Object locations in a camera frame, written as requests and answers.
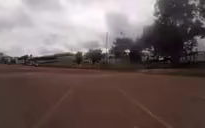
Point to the pole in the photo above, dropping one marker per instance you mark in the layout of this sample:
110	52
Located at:
106	46

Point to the small tree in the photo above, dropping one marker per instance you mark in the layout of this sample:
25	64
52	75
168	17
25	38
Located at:
79	57

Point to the long low building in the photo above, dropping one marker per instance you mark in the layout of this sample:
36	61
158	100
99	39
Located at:
53	59

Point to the vehicle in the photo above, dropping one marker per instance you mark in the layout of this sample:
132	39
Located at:
33	64

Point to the group of dark trees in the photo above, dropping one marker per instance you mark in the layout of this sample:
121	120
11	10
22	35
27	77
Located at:
170	33

